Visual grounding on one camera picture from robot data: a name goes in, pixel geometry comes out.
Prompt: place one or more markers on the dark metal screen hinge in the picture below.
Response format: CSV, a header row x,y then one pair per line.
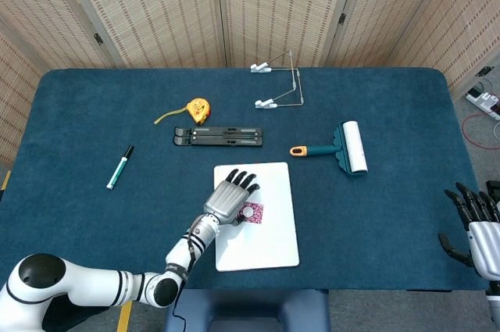
x,y
98,38
342,18

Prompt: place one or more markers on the white power strip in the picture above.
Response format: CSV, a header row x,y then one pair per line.
x,y
484,101

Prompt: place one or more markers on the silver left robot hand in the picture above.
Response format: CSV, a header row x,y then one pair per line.
x,y
226,201

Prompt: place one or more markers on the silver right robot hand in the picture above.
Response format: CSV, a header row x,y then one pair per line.
x,y
484,242

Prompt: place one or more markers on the yellow tape measure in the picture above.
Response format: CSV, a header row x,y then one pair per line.
x,y
198,109

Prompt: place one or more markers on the teal lint roller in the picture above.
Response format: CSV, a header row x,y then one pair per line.
x,y
353,146

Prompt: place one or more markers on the small black wall device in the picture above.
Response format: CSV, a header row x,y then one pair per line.
x,y
483,72

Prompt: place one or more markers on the red patterned cloth piece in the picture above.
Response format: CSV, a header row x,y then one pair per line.
x,y
258,217

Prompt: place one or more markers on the blue tablecloth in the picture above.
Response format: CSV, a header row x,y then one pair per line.
x,y
97,222

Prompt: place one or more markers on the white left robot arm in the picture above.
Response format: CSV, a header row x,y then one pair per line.
x,y
97,281

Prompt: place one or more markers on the green whiteboard marker pen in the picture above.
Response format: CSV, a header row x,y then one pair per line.
x,y
119,170

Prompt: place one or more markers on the white board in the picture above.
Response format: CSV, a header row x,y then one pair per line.
x,y
269,242

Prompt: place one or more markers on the woven folding screen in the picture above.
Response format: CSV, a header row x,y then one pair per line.
x,y
156,8

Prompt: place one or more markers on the blue robot torso base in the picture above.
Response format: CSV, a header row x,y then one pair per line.
x,y
250,312

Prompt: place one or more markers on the white round magnet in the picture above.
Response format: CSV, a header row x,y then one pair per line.
x,y
248,212

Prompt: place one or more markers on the black folding laptop stand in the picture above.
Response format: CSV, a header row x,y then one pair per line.
x,y
218,137

